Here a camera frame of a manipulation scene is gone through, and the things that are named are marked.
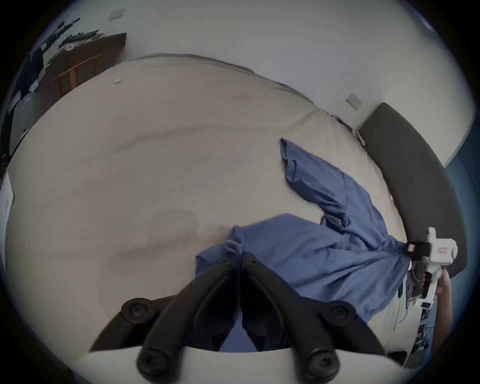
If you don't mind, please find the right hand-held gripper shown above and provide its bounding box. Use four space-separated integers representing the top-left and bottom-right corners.
406 227 459 309

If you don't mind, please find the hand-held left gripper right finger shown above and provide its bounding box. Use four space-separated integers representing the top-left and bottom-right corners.
240 252 388 382

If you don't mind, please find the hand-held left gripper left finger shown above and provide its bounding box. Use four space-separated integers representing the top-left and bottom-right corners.
89 257 239 380

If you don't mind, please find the blue shirt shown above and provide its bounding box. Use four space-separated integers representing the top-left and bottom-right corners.
195 138 411 353

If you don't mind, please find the person's right forearm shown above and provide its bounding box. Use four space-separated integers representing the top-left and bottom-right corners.
431 296 454 351

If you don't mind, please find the person's right hand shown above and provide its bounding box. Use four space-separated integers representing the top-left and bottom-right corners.
436 269 453 298

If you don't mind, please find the dark grey padded headboard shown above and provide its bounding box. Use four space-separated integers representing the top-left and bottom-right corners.
358 102 469 280

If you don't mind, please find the bed with beige sheet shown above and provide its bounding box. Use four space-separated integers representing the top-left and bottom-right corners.
7 55 432 351

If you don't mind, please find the dark wooden table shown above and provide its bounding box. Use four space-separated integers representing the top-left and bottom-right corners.
37 32 128 99

